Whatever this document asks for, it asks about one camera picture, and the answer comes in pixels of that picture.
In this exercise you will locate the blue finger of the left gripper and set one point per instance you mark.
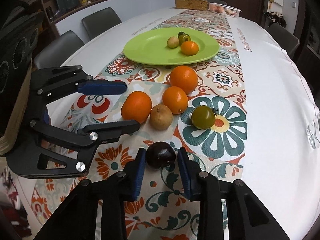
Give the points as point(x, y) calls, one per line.
point(55, 83)
point(87, 137)

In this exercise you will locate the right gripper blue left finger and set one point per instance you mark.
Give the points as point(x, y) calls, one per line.
point(76, 216)

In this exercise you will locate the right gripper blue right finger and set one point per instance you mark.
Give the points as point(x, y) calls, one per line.
point(248, 218)

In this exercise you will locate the large orange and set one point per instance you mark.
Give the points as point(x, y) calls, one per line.
point(137, 106)

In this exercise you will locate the dark plum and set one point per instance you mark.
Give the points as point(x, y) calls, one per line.
point(180, 34)
point(159, 155)

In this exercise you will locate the brown longan large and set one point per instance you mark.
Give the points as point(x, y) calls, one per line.
point(161, 117)

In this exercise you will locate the small orange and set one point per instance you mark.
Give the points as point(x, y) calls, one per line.
point(175, 99)
point(189, 48)

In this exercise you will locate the green tomato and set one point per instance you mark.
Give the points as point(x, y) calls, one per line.
point(183, 38)
point(203, 117)

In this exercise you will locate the brown longan small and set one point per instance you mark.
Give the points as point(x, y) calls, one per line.
point(173, 42)

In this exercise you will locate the black chair near left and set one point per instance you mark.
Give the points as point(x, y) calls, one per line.
point(58, 51)

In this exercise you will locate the black chair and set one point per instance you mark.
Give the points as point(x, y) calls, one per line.
point(58, 51)
point(100, 21)
point(284, 38)

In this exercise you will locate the white tablecloth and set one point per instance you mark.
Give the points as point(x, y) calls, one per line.
point(279, 165)

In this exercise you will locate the green plate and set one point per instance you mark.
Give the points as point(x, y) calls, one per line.
point(151, 48)

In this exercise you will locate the white counter cabinet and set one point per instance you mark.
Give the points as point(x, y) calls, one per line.
point(125, 9)

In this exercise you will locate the patterned table runner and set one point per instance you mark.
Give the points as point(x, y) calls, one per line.
point(162, 210)

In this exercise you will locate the woven basket box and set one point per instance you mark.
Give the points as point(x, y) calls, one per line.
point(201, 5)

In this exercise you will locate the black chair right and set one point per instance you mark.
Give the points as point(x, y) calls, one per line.
point(284, 38)

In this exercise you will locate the clear plastic fruit container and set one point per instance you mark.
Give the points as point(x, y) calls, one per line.
point(224, 9)

